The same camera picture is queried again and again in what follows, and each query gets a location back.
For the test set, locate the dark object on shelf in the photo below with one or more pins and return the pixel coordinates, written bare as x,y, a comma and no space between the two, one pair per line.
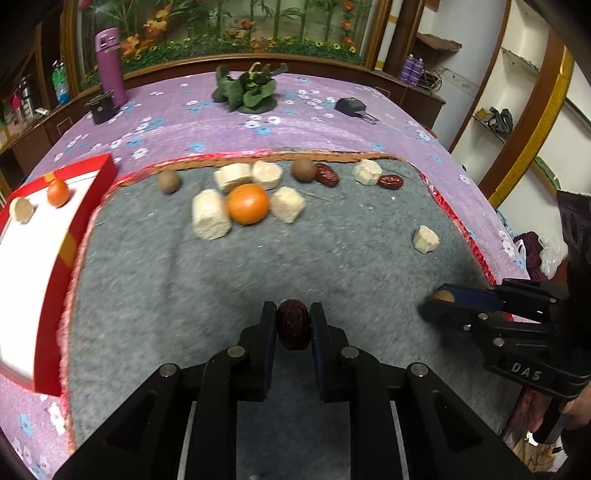
496,120

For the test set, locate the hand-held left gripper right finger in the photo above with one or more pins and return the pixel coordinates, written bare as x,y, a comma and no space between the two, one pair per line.
317,341

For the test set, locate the dark bottle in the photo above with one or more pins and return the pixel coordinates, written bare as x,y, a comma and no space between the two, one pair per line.
28,99

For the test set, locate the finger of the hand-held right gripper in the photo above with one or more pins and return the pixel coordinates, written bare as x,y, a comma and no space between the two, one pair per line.
443,314
480,299

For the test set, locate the person's right hand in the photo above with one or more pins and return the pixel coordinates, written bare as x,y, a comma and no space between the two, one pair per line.
579,410

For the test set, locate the dark purple cloth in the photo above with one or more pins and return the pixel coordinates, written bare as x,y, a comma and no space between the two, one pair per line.
528,251

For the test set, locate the brown longan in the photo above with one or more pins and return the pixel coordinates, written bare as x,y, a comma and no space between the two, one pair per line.
443,296
304,170
169,183

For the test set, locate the green leafy vegetable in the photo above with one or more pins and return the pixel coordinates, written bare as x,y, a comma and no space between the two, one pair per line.
247,90

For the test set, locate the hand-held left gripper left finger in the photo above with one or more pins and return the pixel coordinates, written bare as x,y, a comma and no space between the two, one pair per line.
268,337

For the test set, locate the black holder block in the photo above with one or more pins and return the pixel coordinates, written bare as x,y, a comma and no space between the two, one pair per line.
101,108

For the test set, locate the purple flowered blanket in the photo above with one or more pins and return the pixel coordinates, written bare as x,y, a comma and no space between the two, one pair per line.
194,124

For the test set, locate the clear plastic bottle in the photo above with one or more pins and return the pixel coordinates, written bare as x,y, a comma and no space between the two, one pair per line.
60,83

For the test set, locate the peeled sugarcane piece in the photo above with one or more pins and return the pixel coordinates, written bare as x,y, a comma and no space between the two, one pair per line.
210,216
268,174
22,210
287,204
368,172
232,178
425,239

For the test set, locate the dark red date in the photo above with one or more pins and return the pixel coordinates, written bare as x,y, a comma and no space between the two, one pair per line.
327,175
390,182
292,323

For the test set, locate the fish tank with plants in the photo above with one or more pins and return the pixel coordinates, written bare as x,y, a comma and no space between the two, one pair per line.
231,27

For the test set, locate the clear plastic bag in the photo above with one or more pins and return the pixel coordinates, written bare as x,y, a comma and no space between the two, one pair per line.
553,256

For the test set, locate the large orange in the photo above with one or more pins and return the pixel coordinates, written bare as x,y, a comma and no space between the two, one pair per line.
248,204

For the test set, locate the small orange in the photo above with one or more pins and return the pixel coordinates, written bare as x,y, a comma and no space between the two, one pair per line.
58,192

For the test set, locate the black key fob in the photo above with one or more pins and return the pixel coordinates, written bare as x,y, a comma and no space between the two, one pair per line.
352,107

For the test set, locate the red cardboard box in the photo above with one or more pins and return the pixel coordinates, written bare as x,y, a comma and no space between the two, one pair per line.
41,277

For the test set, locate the grey felt mat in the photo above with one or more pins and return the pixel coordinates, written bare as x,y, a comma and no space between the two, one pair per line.
184,286

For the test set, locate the purple thermos bottle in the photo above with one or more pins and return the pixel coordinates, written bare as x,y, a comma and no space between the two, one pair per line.
112,69

